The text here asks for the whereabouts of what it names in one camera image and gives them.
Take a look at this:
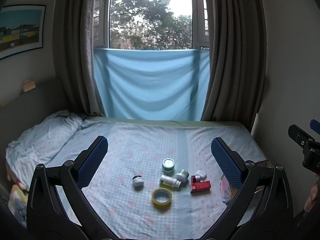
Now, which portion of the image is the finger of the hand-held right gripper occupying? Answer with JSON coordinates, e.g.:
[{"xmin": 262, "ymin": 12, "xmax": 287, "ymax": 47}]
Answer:
[
  {"xmin": 309, "ymin": 119, "xmax": 320, "ymax": 133},
  {"xmin": 288, "ymin": 124, "xmax": 316, "ymax": 151}
]

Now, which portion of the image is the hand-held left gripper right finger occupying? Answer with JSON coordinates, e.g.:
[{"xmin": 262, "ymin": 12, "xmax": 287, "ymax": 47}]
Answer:
[{"xmin": 202, "ymin": 137, "xmax": 294, "ymax": 240}]

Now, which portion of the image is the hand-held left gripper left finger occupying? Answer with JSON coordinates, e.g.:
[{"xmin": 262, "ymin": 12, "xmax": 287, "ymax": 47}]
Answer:
[{"xmin": 26, "ymin": 135, "xmax": 118, "ymax": 240}]

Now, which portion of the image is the patterned cardboard box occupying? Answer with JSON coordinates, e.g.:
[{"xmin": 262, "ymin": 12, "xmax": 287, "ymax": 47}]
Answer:
[{"xmin": 219, "ymin": 159, "xmax": 272, "ymax": 204}]

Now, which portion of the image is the red carton box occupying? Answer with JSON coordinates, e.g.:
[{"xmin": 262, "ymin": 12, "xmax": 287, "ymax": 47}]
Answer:
[{"xmin": 190, "ymin": 180, "xmax": 212, "ymax": 194}]

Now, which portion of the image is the pale green jar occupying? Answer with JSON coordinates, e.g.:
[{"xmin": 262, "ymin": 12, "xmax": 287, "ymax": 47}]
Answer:
[{"xmin": 174, "ymin": 169, "xmax": 190, "ymax": 183}]

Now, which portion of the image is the white jar with black band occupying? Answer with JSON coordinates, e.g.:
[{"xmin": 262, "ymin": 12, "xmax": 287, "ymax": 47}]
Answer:
[{"xmin": 132, "ymin": 175, "xmax": 145, "ymax": 187}]

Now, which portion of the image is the white tin with green band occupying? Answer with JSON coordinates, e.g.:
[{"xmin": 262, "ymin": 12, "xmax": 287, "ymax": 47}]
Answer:
[{"xmin": 162, "ymin": 158, "xmax": 175, "ymax": 174}]

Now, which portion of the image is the white pill bottle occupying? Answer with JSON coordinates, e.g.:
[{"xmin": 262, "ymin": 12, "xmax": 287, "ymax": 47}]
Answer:
[{"xmin": 159, "ymin": 174, "xmax": 182, "ymax": 188}]

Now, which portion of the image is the yellow tape roll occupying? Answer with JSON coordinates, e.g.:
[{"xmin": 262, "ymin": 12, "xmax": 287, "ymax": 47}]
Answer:
[{"xmin": 151, "ymin": 187, "xmax": 173, "ymax": 207}]

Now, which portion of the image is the person's right hand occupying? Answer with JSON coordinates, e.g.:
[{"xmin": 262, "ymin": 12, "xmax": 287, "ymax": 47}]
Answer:
[{"xmin": 303, "ymin": 184, "xmax": 320, "ymax": 213}]

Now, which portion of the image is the blue floral bed sheet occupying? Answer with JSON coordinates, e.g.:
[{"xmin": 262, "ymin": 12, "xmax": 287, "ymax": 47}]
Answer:
[{"xmin": 5, "ymin": 115, "xmax": 269, "ymax": 240}]

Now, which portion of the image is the crumpled blue floral duvet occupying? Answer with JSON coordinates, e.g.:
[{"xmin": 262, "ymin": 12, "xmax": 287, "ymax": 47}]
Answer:
[{"xmin": 5, "ymin": 110, "xmax": 87, "ymax": 180}]

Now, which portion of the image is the patterned pillow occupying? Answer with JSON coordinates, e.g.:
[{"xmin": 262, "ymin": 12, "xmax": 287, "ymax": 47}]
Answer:
[{"xmin": 7, "ymin": 184, "xmax": 29, "ymax": 227}]

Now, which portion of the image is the light blue hanging cloth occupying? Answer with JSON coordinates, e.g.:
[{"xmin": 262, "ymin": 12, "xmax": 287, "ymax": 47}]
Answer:
[{"xmin": 93, "ymin": 47, "xmax": 211, "ymax": 121}]

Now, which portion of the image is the small beige box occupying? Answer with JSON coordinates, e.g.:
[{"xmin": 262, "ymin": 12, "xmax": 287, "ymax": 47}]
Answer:
[{"xmin": 22, "ymin": 79, "xmax": 36, "ymax": 92}]

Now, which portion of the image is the grey right curtain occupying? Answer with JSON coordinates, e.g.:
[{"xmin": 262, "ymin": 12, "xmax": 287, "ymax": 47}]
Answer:
[{"xmin": 201, "ymin": 0, "xmax": 269, "ymax": 130}]

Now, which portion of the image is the grey curtain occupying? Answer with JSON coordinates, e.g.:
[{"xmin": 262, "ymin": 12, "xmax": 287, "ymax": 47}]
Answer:
[
  {"xmin": 51, "ymin": 0, "xmax": 112, "ymax": 117},
  {"xmin": 201, "ymin": 0, "xmax": 269, "ymax": 130}
]

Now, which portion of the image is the grey left curtain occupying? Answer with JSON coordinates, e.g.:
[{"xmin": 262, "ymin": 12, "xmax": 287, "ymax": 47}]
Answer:
[{"xmin": 51, "ymin": 0, "xmax": 112, "ymax": 117}]

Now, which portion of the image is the window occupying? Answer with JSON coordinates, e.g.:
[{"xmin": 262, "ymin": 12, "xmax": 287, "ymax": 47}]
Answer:
[{"xmin": 94, "ymin": 0, "xmax": 211, "ymax": 50}]

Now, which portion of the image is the framed wall picture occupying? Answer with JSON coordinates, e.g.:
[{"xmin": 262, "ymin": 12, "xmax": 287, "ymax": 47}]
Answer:
[{"xmin": 0, "ymin": 4, "xmax": 47, "ymax": 60}]

